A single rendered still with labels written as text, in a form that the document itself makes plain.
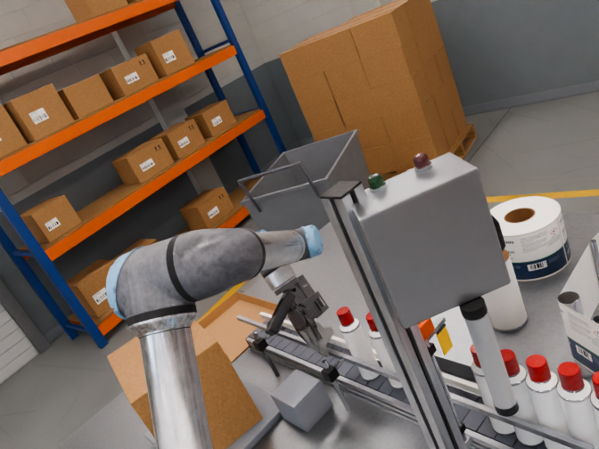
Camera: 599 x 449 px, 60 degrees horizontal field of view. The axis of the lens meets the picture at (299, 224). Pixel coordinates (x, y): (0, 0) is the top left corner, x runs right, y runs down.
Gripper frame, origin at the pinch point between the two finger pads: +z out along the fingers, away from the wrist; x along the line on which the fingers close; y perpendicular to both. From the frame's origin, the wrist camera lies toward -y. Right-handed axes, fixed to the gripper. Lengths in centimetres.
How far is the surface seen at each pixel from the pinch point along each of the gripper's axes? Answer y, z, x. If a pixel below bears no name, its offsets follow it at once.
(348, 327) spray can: 2.6, -3.1, -13.6
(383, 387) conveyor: 3.8, 13.8, -9.7
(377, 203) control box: -14, -21, -67
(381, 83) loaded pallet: 254, -113, 157
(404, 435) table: -1.9, 23.1, -15.0
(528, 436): 4, 29, -43
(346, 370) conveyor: 4.1, 7.4, 2.1
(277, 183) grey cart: 139, -87, 187
